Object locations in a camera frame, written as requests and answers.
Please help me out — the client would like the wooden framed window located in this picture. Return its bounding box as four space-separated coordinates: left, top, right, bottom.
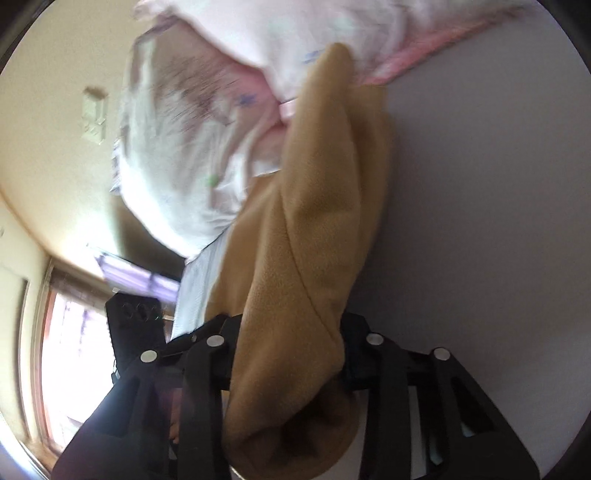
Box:
25 265 114 464

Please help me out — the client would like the white ribbed cloth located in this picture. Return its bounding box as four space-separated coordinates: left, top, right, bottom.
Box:
172 231 232 340

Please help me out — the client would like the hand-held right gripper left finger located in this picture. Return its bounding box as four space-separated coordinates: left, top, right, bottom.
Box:
95 314 243 480

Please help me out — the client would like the white printed baby garment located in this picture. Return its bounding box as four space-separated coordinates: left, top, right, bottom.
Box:
110 0 532 260

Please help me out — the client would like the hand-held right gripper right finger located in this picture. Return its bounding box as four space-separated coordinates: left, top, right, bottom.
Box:
338 313 539 480

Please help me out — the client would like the pink fleece cloth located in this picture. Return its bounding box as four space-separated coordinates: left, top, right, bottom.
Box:
358 7 525 88

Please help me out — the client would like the tan fleece garment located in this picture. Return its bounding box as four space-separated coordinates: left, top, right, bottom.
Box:
203 42 399 480

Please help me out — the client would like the beige wall switch plate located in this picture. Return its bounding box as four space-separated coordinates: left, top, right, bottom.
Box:
79 87 110 145

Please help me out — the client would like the purple striped panel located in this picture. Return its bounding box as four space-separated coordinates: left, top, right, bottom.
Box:
90 247 182 303

